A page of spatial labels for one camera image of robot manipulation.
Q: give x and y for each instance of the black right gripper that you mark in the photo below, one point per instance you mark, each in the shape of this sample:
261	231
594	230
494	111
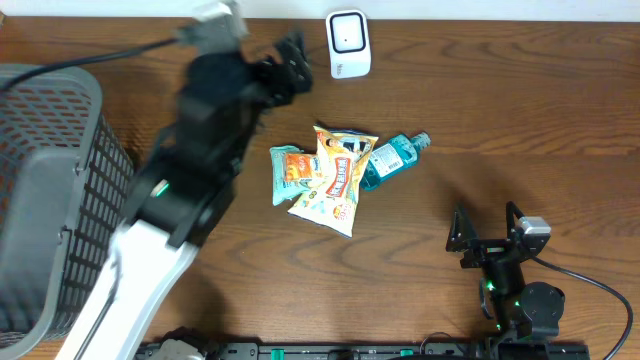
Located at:
486	250

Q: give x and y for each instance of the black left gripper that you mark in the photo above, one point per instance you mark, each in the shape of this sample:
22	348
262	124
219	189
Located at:
269	79

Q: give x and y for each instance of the blue mouthwash bottle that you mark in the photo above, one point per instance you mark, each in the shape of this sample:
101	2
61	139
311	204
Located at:
397	155

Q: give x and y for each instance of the green wet wipes pack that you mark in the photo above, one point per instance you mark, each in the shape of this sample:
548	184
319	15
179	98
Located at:
282	189

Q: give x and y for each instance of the yellow snack bag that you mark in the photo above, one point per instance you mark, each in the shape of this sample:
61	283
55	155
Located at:
332	200

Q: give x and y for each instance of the orange snack packet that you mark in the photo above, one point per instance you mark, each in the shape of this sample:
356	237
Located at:
302	167

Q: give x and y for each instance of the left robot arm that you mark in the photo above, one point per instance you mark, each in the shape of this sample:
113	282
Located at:
183	190

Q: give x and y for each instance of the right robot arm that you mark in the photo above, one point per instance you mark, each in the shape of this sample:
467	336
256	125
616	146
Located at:
527	315

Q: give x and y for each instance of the white barcode scanner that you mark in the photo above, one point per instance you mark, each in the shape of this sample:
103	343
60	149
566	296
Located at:
348	44

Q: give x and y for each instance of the grey plastic basket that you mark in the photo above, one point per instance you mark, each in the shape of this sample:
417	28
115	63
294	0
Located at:
64	177

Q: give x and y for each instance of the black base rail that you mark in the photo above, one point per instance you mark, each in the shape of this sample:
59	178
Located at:
175	349

